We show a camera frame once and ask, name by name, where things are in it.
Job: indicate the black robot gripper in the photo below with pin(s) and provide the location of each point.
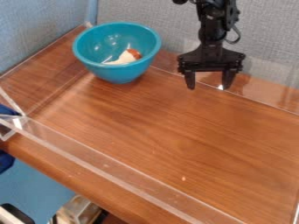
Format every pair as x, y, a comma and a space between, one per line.
208, 60

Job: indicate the white plush mushroom toy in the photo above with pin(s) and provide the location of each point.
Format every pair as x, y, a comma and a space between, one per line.
128, 56

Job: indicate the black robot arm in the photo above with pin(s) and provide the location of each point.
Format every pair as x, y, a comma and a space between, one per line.
218, 16

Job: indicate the blue plastic bowl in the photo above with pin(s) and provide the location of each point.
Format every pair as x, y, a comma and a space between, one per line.
102, 43

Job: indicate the clear acrylic tray barrier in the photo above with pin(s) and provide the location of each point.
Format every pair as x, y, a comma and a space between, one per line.
162, 154

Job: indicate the dark blue cloth object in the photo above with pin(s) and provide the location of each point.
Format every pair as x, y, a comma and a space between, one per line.
7, 159

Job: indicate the black white object bottom left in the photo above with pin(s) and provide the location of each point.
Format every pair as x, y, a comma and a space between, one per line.
12, 216

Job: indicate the beige metal frame below table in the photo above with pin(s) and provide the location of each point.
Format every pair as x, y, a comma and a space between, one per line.
78, 211

